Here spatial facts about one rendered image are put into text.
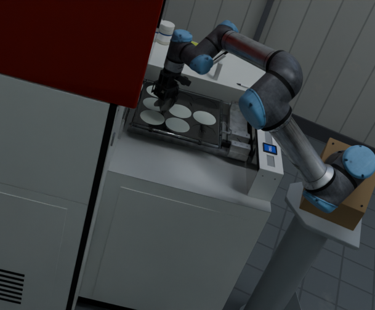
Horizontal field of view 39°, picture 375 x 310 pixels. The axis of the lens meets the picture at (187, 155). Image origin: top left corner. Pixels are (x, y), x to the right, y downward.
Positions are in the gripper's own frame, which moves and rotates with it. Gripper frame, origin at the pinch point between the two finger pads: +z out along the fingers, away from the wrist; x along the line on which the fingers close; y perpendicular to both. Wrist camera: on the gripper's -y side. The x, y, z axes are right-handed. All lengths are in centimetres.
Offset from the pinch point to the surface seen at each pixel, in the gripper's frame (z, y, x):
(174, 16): 42, -166, -123
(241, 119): 3.3, -32.5, 19.0
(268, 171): -4, 0, 51
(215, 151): 7.7, -7.6, 24.6
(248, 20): 23, -185, -71
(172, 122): 1.4, 1.9, 6.6
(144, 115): 1.3, 8.7, -2.7
